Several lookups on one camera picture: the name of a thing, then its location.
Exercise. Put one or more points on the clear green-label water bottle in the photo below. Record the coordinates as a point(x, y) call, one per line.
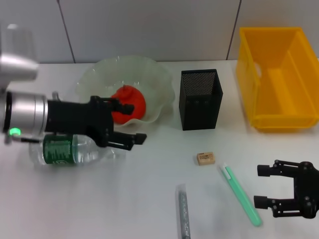
point(59, 152)

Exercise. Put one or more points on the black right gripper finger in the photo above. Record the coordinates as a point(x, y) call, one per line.
point(260, 202)
point(264, 170)

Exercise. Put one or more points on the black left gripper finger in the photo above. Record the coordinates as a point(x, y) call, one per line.
point(140, 139)
point(128, 109)

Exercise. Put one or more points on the left wrist silver connector plug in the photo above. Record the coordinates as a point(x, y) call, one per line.
point(55, 95)

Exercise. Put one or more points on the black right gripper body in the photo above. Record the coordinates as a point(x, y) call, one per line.
point(309, 189)

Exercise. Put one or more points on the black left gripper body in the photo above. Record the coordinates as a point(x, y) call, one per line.
point(74, 117)

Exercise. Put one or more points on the green glass fruit bowl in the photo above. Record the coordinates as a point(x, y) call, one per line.
point(154, 82)

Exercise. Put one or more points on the grey glitter pen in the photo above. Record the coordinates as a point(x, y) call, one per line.
point(184, 214)

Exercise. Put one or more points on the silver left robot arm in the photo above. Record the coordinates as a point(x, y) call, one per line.
point(27, 112)

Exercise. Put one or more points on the yellow plastic bin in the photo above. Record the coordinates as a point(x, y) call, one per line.
point(281, 99)

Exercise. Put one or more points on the red-orange fruit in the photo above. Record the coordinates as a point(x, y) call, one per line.
point(137, 102)

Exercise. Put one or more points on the green pen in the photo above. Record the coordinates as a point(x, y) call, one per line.
point(239, 194)

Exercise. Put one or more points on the tan eraser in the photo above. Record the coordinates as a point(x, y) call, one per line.
point(206, 158)

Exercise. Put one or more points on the black mesh pen holder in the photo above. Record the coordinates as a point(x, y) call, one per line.
point(199, 114)

